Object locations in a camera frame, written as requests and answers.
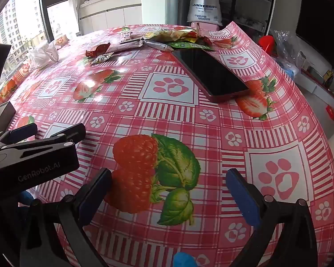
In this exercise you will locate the green snack packet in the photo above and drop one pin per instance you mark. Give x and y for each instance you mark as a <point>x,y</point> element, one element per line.
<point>183,45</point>

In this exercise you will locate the pink chair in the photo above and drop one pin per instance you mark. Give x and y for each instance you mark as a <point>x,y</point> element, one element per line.
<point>206,26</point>

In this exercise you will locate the dark red smartphone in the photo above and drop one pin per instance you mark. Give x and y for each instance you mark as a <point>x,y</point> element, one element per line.
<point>211,72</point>

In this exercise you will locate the white low cabinet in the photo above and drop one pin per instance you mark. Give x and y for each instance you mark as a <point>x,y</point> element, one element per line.
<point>111,14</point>

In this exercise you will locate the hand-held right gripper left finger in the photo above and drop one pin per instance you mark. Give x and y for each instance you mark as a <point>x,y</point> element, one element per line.
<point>96,197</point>

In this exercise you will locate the long pink white packet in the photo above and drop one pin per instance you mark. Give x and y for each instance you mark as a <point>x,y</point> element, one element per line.
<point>125,46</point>

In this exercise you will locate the white television stand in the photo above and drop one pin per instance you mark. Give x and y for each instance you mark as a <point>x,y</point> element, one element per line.
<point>317,82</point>

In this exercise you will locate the yellow snack bag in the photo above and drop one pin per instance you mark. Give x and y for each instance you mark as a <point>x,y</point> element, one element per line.
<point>167,35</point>

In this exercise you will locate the large white printed sack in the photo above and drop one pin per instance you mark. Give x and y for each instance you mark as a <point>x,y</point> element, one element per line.
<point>204,8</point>

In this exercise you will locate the red plastic stool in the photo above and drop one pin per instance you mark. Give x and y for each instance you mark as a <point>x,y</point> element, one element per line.
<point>267,43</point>

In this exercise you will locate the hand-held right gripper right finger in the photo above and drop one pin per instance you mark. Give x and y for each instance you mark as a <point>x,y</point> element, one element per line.
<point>243,197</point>

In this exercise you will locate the grey shallow tray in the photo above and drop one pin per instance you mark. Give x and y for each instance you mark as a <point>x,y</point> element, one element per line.
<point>1,114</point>

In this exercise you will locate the glass door shelf cabinet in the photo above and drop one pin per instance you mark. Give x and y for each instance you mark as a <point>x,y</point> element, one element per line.
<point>245,2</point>

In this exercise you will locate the red snack packet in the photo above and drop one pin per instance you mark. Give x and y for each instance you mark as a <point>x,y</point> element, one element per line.
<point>204,39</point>

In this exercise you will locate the small pink white packet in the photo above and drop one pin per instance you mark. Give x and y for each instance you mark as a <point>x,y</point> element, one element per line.
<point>125,35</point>

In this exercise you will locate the clear plastic bags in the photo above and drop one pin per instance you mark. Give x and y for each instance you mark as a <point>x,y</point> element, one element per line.
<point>286,52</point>

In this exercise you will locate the silver thin snack packet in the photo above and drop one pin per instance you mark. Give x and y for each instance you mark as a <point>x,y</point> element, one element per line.
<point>156,45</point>

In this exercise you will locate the red crinkled snack wrapper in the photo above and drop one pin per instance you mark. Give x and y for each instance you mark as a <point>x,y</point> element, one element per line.
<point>97,50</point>

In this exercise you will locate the blue cloth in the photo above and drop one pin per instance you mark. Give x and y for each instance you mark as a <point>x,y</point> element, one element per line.
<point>185,259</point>

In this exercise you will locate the pink strawberry printed tablecloth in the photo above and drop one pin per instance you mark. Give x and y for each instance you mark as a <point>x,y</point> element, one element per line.
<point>167,116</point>

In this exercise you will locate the white crumpled plastic bag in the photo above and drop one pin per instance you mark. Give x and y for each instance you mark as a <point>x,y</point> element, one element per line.
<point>43,54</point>

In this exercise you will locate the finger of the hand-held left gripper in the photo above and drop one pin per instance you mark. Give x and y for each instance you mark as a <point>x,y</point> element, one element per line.
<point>25,131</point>
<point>72,132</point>

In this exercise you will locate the black television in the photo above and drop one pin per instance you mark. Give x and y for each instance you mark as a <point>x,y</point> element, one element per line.
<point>320,22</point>

